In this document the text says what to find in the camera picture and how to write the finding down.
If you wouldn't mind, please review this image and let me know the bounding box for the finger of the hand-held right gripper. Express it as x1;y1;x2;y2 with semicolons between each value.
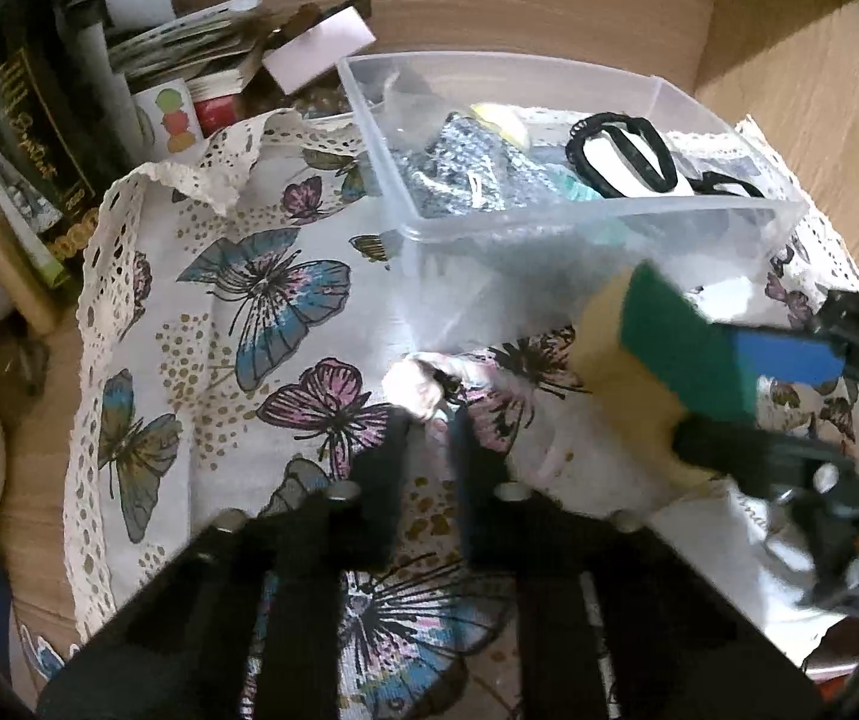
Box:
673;420;859;511
714;289;859;406

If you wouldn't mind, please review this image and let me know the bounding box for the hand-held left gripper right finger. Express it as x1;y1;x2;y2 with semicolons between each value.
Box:
448;405;828;720

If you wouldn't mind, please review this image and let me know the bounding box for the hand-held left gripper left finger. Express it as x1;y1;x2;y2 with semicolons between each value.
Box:
35;406;416;720

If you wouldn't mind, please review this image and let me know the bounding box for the small white cloth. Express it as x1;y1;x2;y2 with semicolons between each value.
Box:
385;356;468;425

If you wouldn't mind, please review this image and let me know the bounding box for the yellow and green sponge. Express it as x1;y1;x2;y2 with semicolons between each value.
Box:
575;261;764;492

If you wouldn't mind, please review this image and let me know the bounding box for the clear plastic container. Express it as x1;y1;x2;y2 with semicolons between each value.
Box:
337;52;810;357

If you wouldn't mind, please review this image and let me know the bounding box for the yellow soft ball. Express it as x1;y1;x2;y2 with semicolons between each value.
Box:
470;102;530;149

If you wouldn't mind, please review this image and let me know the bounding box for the small black hair band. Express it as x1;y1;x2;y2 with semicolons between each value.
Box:
690;171;767;200

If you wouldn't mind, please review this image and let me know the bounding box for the butterfly printed lace cloth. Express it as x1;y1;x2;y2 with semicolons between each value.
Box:
62;109;859;720

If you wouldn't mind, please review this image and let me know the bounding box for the teal cloth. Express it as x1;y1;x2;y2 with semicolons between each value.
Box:
545;163;606;205

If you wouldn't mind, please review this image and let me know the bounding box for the large black hair band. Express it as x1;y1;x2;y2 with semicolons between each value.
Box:
566;111;680;194

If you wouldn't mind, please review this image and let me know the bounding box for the blue grey knitted cloth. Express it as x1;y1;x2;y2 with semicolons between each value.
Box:
403;112;554;215

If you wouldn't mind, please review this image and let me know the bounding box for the red box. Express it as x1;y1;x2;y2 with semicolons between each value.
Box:
191;92;245;137

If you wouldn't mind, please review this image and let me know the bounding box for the wooden cylinder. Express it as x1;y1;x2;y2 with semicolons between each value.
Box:
0;220;65;332

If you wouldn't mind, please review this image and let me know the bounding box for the card with coloured circles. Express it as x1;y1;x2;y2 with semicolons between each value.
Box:
131;81;203;160

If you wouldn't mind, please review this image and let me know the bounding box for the pale pink paper card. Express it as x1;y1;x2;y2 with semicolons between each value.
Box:
260;6;376;93

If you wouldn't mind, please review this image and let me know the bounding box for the pile of papers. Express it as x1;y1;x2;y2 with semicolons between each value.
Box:
50;0;266;95

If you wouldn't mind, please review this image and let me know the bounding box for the dark green bottle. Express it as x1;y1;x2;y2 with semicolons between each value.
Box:
0;0;142;290

